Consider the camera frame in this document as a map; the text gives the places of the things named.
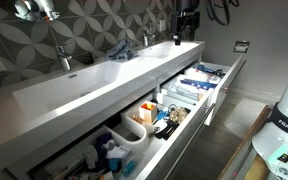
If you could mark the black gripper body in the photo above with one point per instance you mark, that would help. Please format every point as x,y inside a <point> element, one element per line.
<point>185,16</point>

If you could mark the white box orange interior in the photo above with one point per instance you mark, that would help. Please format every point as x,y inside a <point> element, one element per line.
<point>148,111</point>

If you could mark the open right drawer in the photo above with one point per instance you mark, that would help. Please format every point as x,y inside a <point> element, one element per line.
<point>203,80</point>

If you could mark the open drawer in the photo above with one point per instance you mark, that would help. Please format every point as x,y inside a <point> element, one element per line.
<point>77,160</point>
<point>203,80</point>

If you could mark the open left drawer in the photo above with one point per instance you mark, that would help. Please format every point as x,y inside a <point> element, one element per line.
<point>77,160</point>

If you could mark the chrome right faucet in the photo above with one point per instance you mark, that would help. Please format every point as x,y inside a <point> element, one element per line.
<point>145,39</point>

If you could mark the chrome faucet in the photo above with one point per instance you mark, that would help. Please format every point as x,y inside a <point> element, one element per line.
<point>63,57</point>
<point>145,39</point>

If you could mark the blue white package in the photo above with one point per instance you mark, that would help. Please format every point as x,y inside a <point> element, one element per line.
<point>198,84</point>

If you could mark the blue crumpled cloth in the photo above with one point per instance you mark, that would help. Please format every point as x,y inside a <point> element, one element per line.
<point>122,50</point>

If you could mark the gold beaded jewelry pile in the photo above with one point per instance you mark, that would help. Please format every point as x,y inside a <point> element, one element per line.
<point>178,115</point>

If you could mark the blue scissors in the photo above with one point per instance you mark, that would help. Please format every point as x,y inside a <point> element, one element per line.
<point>162,115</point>

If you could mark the chrome left faucet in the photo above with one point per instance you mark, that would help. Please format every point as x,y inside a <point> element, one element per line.
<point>63,57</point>

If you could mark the dark blue cloth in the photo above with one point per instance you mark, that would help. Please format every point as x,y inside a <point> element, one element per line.
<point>101,149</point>

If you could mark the white folded cloth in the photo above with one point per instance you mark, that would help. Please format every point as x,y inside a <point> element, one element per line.
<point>118,152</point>

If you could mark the wooden robot cart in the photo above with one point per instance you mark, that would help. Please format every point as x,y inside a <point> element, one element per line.
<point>243,157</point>

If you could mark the teal small bottle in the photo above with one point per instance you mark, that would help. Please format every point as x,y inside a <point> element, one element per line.
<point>128,168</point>

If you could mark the white double sink vanity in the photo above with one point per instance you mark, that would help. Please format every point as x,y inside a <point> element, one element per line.
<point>34,113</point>

